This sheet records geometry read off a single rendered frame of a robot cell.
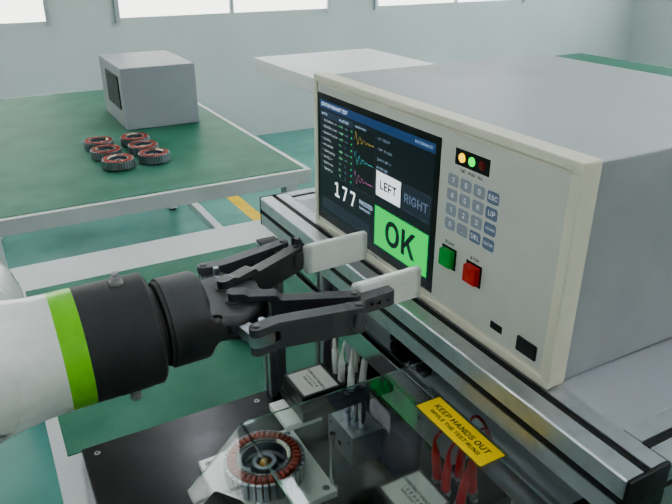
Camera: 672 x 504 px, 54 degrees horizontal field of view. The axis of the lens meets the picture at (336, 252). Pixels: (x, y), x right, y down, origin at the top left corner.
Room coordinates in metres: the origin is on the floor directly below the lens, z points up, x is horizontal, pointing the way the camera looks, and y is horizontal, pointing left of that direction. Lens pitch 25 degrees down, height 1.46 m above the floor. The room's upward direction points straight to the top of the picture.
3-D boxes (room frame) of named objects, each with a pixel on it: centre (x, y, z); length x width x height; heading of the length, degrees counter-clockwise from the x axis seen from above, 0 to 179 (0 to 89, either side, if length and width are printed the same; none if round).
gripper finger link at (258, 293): (0.48, 0.03, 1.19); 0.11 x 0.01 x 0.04; 93
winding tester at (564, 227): (0.75, -0.25, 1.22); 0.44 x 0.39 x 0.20; 29
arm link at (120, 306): (0.44, 0.17, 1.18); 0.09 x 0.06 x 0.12; 29
